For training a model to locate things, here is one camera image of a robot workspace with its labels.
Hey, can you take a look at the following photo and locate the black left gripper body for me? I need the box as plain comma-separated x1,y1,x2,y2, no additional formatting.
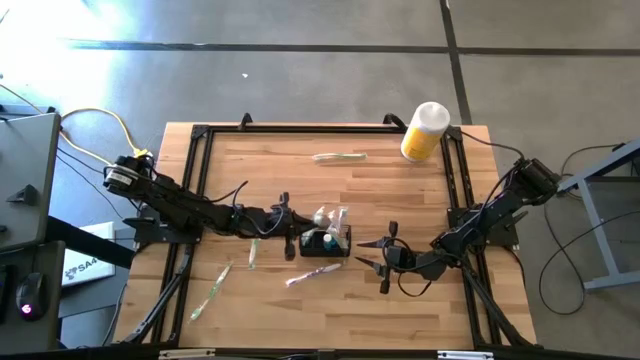
234,204,285,241

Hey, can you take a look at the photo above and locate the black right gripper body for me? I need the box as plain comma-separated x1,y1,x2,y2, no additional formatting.
392,246,449,283

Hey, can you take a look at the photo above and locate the purple toothbrush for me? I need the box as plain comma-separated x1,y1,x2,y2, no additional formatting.
283,262,344,288

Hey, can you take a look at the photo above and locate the yellow wipes canister white lid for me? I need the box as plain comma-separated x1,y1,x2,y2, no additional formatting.
399,101,452,163

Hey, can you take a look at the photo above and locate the black desk beam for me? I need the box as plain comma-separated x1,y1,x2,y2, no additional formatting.
47,215,136,270

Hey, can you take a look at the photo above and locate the white labelled box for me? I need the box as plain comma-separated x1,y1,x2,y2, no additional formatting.
60,221,117,289

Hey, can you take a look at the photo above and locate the dark grey desk panel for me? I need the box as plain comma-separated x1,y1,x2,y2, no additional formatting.
0,239,66,354

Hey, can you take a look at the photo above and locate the black computer mouse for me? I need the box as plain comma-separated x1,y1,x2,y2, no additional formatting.
14,271,49,322

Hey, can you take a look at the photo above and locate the grey desk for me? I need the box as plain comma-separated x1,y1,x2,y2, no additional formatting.
0,112,62,254

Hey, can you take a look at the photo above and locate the black wire caddy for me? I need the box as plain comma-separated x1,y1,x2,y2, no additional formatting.
298,223,353,259

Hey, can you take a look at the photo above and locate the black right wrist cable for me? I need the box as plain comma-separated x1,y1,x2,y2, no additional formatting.
382,234,434,299

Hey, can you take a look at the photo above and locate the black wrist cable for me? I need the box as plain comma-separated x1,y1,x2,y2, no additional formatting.
382,234,434,299
207,179,284,236

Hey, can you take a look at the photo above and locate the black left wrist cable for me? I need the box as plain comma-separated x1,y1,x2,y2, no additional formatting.
207,179,284,236

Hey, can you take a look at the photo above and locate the black aluminium table frame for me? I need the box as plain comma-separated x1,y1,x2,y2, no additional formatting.
115,112,539,350

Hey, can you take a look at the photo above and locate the silver aluminium bracket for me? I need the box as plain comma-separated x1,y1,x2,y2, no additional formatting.
158,348,216,360
437,349,495,360

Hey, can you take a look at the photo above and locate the black floor cable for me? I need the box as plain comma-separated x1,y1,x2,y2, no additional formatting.
537,207,640,317

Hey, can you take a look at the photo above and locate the black front rail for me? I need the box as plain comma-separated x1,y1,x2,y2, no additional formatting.
0,343,640,360

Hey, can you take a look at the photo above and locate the grey metal table frame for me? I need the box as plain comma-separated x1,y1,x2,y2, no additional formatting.
558,138,640,294

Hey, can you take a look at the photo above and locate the yellow cable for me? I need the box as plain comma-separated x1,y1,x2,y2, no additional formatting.
0,82,154,169

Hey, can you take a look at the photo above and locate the black desk bracket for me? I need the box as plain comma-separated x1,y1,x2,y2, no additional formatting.
5,183,39,206

